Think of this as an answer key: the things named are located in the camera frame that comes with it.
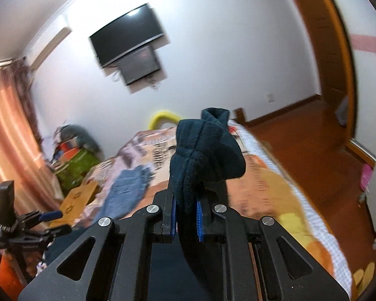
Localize orange striped curtain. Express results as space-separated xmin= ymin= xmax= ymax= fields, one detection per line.
xmin=0 ymin=58 xmax=49 ymax=209

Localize white air conditioner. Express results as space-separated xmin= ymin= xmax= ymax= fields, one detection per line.
xmin=29 ymin=26 xmax=73 ymax=73

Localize wooden bedpost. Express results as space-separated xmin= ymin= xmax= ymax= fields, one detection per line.
xmin=234 ymin=108 xmax=247 ymax=126

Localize printed blanket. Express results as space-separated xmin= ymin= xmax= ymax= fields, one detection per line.
xmin=59 ymin=122 xmax=352 ymax=301

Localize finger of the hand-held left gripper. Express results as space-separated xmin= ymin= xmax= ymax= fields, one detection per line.
xmin=25 ymin=210 xmax=64 ymax=226
xmin=34 ymin=224 xmax=72 ymax=241

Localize white heart-print wardrobe door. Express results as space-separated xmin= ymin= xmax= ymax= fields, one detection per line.
xmin=320 ymin=0 xmax=376 ymax=171

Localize wooden door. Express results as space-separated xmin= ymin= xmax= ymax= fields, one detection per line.
xmin=278 ymin=0 xmax=355 ymax=139

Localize yellow slippers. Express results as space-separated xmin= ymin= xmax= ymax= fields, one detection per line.
xmin=352 ymin=261 xmax=376 ymax=293

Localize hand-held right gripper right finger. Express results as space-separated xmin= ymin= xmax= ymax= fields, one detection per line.
xmin=196 ymin=188 xmax=353 ymax=301

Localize small black monitor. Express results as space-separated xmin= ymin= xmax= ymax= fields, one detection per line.
xmin=117 ymin=46 xmax=162 ymax=86

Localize green storage basket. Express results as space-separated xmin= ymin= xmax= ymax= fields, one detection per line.
xmin=56 ymin=148 xmax=101 ymax=192

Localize black pants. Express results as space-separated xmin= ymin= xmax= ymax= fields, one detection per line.
xmin=44 ymin=107 xmax=247 ymax=301

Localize grey cushion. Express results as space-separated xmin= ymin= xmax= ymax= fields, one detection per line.
xmin=58 ymin=124 xmax=100 ymax=152

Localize yellow foam tube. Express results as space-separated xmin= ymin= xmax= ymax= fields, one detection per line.
xmin=147 ymin=110 xmax=180 ymax=130

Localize brown cardboard box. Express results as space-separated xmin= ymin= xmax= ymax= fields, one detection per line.
xmin=59 ymin=183 xmax=99 ymax=229

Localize orange box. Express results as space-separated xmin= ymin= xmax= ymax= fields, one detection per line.
xmin=58 ymin=142 xmax=82 ymax=157

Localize black wall television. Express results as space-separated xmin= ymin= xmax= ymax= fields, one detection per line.
xmin=88 ymin=3 xmax=166 ymax=69

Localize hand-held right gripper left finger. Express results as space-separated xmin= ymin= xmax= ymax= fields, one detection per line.
xmin=17 ymin=190 xmax=179 ymax=301

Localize blue denim shorts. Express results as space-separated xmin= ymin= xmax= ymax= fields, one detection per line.
xmin=100 ymin=165 xmax=155 ymax=220

